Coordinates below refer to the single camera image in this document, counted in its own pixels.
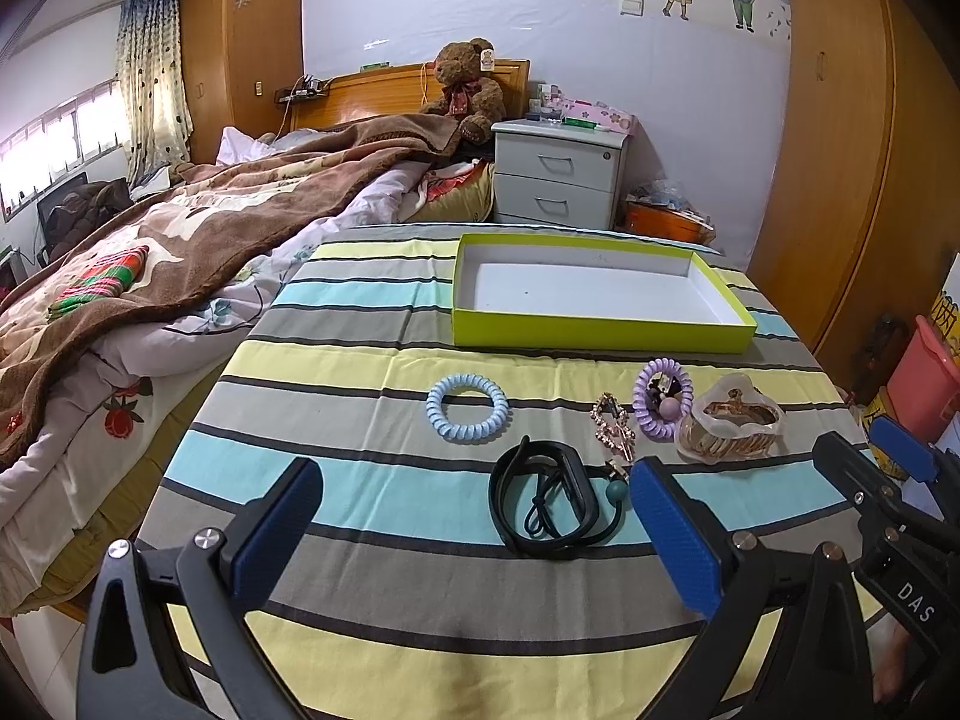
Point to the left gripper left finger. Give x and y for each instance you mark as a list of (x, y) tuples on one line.
[(132, 665)]

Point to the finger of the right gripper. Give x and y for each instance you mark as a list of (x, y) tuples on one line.
[(920, 460), (858, 480)]

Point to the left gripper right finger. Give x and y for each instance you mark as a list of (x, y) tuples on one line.
[(817, 664)]

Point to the clear pink hair claw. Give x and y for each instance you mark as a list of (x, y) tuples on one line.
[(731, 421)]

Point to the black fitness wristband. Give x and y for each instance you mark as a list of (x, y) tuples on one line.
[(542, 502)]

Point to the right hand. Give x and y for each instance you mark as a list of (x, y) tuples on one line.
[(890, 669)]

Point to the pink plastic bin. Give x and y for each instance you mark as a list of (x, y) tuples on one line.
[(924, 387)]

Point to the large wooden wardrobe right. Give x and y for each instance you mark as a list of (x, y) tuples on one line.
[(862, 222)]

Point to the striped tablecloth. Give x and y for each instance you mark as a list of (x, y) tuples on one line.
[(401, 601)]

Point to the orange storage box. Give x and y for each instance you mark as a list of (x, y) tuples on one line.
[(663, 223)]

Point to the brown patterned blanket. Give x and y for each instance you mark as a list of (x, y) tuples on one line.
[(197, 235)]

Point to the lime green shallow box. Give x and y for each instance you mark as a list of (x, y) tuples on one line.
[(551, 292)]

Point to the grey bedside drawer cabinet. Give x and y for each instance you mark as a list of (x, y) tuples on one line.
[(555, 174)]

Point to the dark chair by window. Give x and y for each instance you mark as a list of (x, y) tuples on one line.
[(70, 212)]

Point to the pink floral box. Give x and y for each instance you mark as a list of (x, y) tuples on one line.
[(599, 116)]

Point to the yellow pillow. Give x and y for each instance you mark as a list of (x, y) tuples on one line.
[(459, 193)]

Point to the floral curtain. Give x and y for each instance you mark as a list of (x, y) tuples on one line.
[(150, 81)]

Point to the brown teddy bear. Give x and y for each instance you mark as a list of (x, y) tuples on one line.
[(468, 95)]

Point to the wooden headboard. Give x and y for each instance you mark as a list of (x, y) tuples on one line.
[(398, 90)]

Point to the tall wooden wardrobe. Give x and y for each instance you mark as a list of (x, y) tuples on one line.
[(236, 54)]

